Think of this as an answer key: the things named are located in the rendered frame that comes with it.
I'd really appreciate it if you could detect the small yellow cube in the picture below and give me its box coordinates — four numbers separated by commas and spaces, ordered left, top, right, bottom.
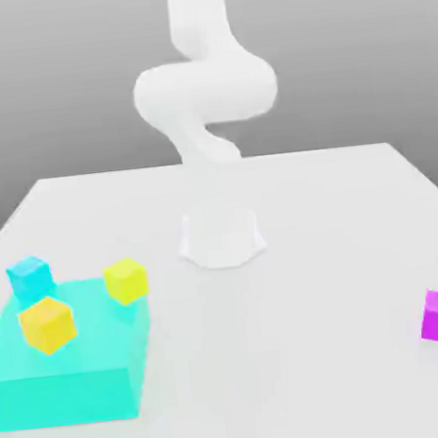
100, 254, 151, 307

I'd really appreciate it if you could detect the small cyan cube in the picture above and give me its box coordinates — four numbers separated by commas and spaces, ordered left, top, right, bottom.
4, 253, 58, 306

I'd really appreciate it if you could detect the small orange cube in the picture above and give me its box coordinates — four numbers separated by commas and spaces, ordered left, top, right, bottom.
16, 293, 80, 359

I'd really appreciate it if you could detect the large turquoise box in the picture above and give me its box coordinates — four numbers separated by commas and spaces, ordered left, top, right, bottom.
0, 272, 162, 434

